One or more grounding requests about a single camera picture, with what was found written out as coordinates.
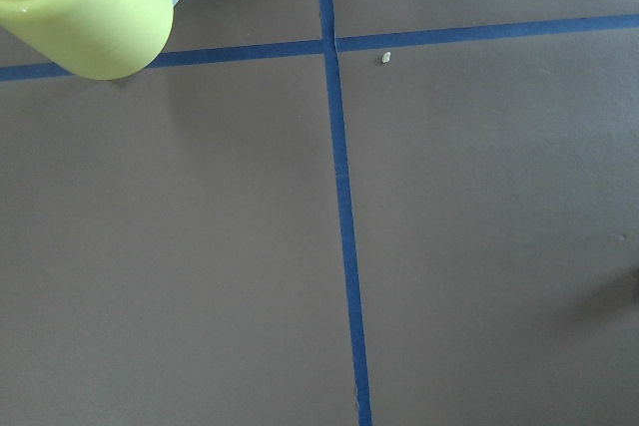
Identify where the yellow cup on rack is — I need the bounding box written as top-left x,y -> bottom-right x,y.
1,0 -> 174,80

